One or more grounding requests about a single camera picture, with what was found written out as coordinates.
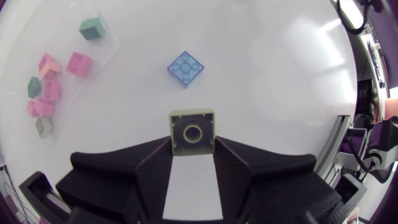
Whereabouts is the pink toy brick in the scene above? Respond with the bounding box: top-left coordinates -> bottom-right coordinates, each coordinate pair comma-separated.
42,79 -> 62,103
37,52 -> 53,71
25,99 -> 40,119
33,97 -> 57,118
65,51 -> 93,79

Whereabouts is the clear plastic container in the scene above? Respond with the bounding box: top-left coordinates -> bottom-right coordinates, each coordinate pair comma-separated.
0,9 -> 121,147

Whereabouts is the orange toy brick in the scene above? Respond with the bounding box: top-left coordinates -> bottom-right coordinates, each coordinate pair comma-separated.
39,60 -> 62,82

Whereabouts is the black cable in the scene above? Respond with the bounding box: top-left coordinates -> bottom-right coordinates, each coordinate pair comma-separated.
336,0 -> 371,35

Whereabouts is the translucent blue toy brick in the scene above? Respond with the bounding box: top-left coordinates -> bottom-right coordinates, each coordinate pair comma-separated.
167,50 -> 205,89

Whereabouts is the pale green toy brick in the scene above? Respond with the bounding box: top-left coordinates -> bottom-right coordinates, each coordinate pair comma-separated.
34,116 -> 54,139

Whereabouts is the dark green toy brick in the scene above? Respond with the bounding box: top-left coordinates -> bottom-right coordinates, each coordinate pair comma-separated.
27,76 -> 42,100

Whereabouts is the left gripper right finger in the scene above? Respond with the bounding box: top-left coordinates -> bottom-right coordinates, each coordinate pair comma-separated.
213,136 -> 343,224

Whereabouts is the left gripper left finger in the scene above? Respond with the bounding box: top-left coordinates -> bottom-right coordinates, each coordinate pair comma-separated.
55,136 -> 174,224

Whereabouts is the light green toy brick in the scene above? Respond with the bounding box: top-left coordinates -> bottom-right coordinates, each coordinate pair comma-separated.
169,108 -> 216,157

